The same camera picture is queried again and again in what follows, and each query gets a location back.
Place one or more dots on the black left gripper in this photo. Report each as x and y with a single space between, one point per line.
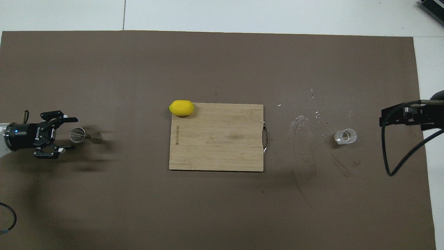
27 136

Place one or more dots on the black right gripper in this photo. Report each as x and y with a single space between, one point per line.
432 116

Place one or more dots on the steel double jigger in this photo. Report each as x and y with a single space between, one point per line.
95 138

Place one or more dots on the small clear glass cup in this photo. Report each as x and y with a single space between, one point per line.
345 136

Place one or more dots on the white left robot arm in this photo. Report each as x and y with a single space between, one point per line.
1 126

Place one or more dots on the dark keyboard edge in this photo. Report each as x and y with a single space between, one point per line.
433 8

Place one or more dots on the yellow lemon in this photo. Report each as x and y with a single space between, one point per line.
181 108

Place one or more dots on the bamboo cutting board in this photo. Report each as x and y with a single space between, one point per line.
215 139

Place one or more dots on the brown table mat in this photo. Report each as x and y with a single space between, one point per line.
222 208

